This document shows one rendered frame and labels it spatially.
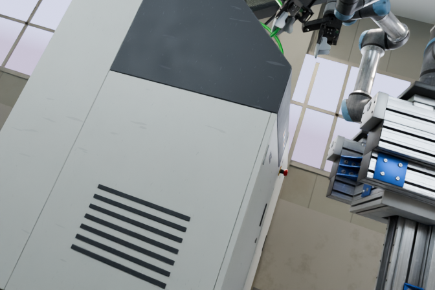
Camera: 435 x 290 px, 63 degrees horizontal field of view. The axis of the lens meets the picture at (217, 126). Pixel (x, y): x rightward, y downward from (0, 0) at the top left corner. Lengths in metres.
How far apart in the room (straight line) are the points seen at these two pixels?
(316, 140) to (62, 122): 2.80
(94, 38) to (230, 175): 0.69
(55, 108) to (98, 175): 0.29
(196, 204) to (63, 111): 0.55
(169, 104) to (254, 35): 0.35
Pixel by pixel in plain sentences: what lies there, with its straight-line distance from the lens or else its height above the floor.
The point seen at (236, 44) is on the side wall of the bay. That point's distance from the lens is 1.17.
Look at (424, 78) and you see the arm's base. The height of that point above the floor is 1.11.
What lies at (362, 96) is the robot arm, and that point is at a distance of 1.88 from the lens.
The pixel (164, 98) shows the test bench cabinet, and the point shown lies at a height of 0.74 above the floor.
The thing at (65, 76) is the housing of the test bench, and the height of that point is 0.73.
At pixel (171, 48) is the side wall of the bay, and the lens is 1.21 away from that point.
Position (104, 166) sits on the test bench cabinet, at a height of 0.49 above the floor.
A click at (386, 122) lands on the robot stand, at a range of 1.21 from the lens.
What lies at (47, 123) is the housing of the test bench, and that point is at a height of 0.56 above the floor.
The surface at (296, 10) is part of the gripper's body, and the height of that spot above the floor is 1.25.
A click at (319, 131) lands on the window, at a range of 3.69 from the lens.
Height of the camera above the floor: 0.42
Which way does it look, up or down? 15 degrees up
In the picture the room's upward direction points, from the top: 20 degrees clockwise
